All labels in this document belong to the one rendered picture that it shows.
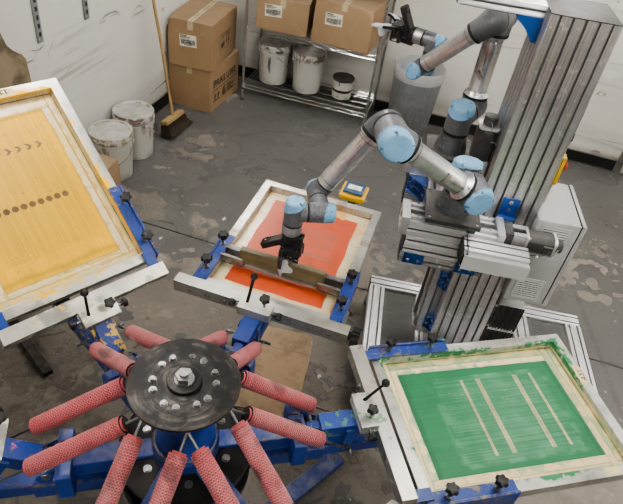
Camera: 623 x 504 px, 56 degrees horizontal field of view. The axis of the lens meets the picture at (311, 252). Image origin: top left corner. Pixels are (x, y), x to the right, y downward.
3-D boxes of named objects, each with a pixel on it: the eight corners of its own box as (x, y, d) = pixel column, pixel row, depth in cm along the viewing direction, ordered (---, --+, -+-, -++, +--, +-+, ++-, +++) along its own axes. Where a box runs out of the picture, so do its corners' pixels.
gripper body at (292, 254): (297, 265, 229) (300, 241, 222) (276, 259, 231) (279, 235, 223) (303, 254, 235) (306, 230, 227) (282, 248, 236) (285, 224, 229)
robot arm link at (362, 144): (382, 91, 211) (297, 184, 233) (388, 106, 203) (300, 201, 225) (405, 109, 216) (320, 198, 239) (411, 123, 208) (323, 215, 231)
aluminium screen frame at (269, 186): (266, 185, 292) (266, 179, 289) (380, 218, 283) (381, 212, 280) (195, 287, 233) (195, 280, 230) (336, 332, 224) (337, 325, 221)
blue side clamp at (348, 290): (346, 281, 248) (349, 268, 243) (357, 284, 247) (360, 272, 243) (326, 330, 225) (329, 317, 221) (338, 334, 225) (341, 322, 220)
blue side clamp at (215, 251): (223, 243, 256) (224, 231, 252) (234, 247, 256) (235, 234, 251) (192, 287, 234) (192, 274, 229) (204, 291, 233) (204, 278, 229)
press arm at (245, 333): (249, 314, 220) (250, 304, 217) (264, 318, 219) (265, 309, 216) (231, 347, 207) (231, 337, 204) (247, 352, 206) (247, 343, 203)
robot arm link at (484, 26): (504, 32, 236) (410, 87, 272) (513, 25, 244) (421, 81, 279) (490, 5, 234) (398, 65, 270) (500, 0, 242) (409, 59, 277)
